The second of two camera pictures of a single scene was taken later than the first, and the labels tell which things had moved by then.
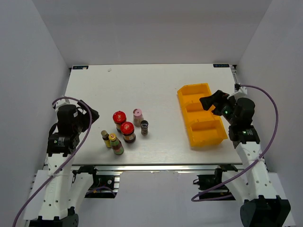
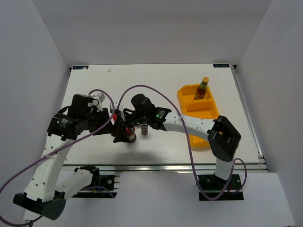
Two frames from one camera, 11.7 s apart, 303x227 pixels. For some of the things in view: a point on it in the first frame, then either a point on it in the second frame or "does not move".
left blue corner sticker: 85,67 does not move
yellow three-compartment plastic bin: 204,127 does not move
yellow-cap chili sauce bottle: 116,144 to 201,90
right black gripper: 218,99 to 126,122
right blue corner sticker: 221,65 does not move
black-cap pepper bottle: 144,124 does not move
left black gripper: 87,116 to 104,116
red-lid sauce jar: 127,129 does not move
